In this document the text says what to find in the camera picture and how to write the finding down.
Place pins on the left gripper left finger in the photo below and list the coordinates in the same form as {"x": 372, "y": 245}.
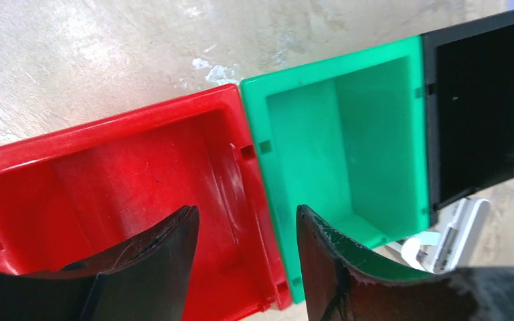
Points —
{"x": 145, "y": 277}

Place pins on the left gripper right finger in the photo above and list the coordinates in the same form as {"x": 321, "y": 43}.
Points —
{"x": 344, "y": 280}

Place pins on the red plastic bin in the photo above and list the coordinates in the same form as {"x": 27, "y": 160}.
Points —
{"x": 70, "y": 194}

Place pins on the green plastic bin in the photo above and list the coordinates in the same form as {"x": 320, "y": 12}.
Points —
{"x": 345, "y": 136}

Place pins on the black plastic bin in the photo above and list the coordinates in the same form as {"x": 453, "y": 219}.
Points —
{"x": 469, "y": 100}

